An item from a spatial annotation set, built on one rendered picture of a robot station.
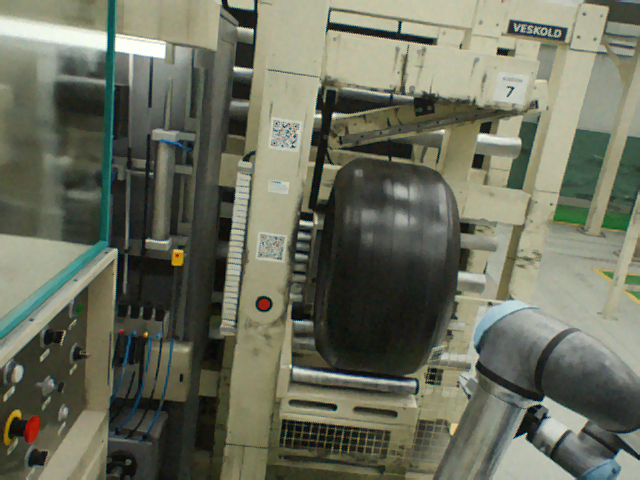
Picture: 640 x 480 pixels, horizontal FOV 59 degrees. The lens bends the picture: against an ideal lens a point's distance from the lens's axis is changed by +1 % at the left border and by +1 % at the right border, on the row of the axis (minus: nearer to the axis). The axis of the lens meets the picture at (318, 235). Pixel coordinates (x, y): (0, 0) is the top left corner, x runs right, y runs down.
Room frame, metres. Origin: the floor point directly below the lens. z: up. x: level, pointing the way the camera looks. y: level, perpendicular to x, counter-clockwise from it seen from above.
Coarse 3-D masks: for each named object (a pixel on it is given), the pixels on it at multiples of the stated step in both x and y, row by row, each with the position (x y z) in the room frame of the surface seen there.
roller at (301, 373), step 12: (300, 372) 1.33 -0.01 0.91; (312, 372) 1.33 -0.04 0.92; (324, 372) 1.34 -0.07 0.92; (336, 372) 1.34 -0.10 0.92; (348, 372) 1.35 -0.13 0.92; (360, 372) 1.36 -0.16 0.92; (324, 384) 1.33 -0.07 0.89; (336, 384) 1.33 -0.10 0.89; (348, 384) 1.33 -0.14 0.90; (360, 384) 1.33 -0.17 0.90; (372, 384) 1.34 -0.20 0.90; (384, 384) 1.34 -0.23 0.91; (396, 384) 1.34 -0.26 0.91; (408, 384) 1.35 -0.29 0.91
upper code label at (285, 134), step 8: (272, 120) 1.39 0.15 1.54; (280, 120) 1.39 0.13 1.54; (288, 120) 1.39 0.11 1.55; (272, 128) 1.39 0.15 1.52; (280, 128) 1.39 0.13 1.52; (288, 128) 1.39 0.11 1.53; (296, 128) 1.39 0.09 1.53; (272, 136) 1.39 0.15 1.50; (280, 136) 1.39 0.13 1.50; (288, 136) 1.39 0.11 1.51; (296, 136) 1.39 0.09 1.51; (272, 144) 1.39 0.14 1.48; (280, 144) 1.39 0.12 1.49; (288, 144) 1.39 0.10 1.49; (296, 144) 1.39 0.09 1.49
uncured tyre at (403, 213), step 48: (336, 192) 1.42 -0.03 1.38; (384, 192) 1.33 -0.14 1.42; (432, 192) 1.35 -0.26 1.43; (336, 240) 1.28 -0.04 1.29; (384, 240) 1.24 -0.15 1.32; (432, 240) 1.26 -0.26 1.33; (336, 288) 1.23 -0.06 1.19; (384, 288) 1.21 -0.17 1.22; (432, 288) 1.22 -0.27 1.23; (336, 336) 1.24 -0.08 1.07; (384, 336) 1.22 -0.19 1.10; (432, 336) 1.23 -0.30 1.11
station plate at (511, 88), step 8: (504, 72) 1.69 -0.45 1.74; (504, 80) 1.69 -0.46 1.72; (512, 80) 1.69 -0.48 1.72; (520, 80) 1.69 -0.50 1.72; (528, 80) 1.69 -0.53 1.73; (496, 88) 1.69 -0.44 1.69; (504, 88) 1.69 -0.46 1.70; (512, 88) 1.69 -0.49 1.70; (520, 88) 1.69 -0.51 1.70; (496, 96) 1.69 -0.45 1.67; (504, 96) 1.69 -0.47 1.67; (512, 96) 1.69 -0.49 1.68; (520, 96) 1.69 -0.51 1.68
